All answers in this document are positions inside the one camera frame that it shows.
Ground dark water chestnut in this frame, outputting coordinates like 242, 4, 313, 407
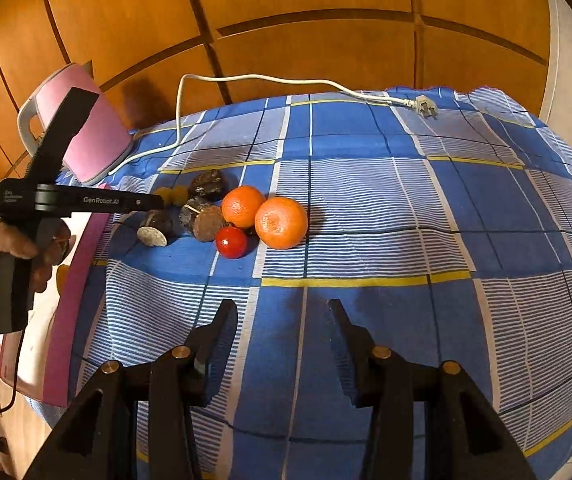
188, 170, 227, 199
179, 198, 217, 233

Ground orange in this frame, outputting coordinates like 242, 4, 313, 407
221, 185, 267, 229
254, 196, 309, 251

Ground brown water chestnut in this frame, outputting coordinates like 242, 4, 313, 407
193, 205, 227, 242

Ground pink electric kettle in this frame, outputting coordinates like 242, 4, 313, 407
17, 61, 136, 187

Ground blue plaid tablecloth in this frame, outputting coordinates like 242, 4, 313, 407
26, 85, 572, 480

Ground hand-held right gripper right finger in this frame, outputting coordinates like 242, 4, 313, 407
327, 299, 537, 480

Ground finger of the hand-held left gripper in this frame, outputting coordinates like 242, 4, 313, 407
70, 185, 165, 217
26, 86, 100, 187

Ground white tray with pink rim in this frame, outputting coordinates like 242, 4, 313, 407
0, 210, 116, 408

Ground red cherry tomato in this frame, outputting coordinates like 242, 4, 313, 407
215, 226, 248, 259

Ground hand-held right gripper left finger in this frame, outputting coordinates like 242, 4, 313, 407
26, 299, 239, 480

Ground cut water chestnut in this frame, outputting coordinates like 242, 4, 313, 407
136, 210, 175, 248

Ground white power cord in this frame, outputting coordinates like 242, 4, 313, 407
108, 74, 439, 176

